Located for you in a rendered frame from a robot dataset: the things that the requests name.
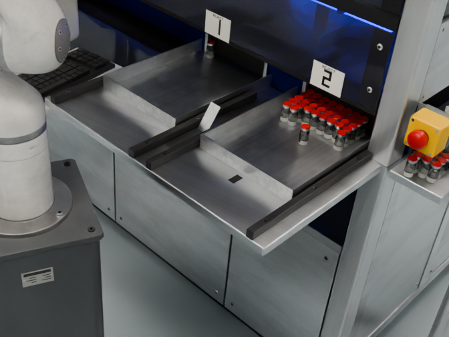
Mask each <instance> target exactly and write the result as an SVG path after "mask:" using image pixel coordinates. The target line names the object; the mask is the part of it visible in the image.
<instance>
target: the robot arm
mask: <svg viewBox="0 0 449 337"><path fill-rule="evenodd" d="M70 35H71V33H70V30H69V25H68V23H67V19H66V17H65V15H64V13H63V11H62V9H61V7H60V6H59V4H58V3H57V1H56V0H0V237H3V238H10V239H19V238H26V237H33V236H36V235H41V234H42V233H46V232H48V231H50V230H52V229H54V228H55V227H57V226H58V225H59V224H61V223H62V222H63V221H64V220H65V219H66V218H67V216H68V215H69V214H70V212H71V208H72V203H73V199H72V195H71V191H70V189H69V188H68V187H67V185H66V184H65V183H63V182H62V181H61V180H59V179H57V178H55V177H53V176H52V174H51V161H50V153H49V140H48V133H47V119H46V113H45V104H44V101H43V97H42V95H41V94H40V93H39V91H38V90H36V89H35V88H34V87H33V86H32V85H31V84H29V83H27V82H26V81H25V80H23V79H21V78H20V77H19V76H17V75H15V74H14V73H13V72H17V73H22V74H45V73H48V72H51V71H53V70H55V69H57V68H58V67H60V65H62V63H63V62H64V61H65V59H66V57H67V55H68V52H69V50H70Z"/></svg>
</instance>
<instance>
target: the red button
mask: <svg viewBox="0 0 449 337"><path fill-rule="evenodd" d="M407 141H408V145H409V146H410V147H411V148H413V149H414V150H421V149H423V148H424V147H425V146H426V145H427V144H428V137H427V135H426V133H425V132H423V131H422V130H414V131H412V132H411V133H409V135H408V139H407Z"/></svg>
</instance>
